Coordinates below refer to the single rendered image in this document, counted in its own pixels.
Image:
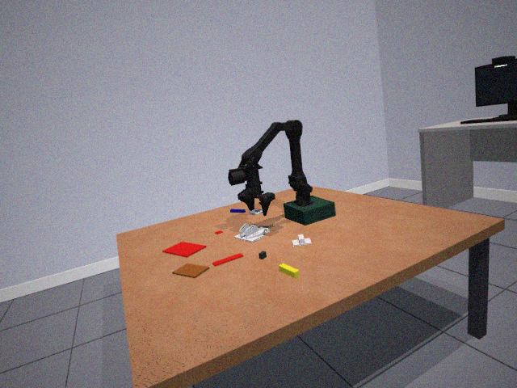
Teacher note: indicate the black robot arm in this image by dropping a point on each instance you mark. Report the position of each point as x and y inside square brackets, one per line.
[248, 169]

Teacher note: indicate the red flat bar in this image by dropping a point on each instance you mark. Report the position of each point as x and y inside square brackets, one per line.
[223, 261]

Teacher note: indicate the brown flat rectangular plate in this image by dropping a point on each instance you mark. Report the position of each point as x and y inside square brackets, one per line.
[191, 270]

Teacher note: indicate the yellow rectangular block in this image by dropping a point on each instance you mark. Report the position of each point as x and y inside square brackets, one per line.
[289, 270]

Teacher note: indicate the red flat rectangular plate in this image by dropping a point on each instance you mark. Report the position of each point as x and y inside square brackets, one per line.
[184, 249]

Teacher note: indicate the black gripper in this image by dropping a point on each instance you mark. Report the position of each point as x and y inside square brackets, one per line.
[265, 198]

